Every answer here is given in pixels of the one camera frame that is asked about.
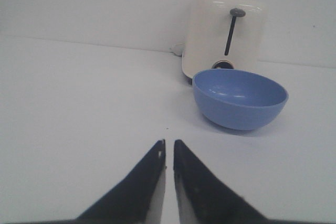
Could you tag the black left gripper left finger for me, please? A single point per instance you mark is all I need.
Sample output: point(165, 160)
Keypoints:
point(139, 196)

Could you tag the white two-slot toaster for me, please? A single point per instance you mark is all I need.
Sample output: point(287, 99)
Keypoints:
point(223, 34)

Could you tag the blue plastic bowl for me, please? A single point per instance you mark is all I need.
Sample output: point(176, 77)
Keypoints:
point(237, 99)

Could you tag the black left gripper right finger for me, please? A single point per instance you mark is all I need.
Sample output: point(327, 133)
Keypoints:
point(201, 195)

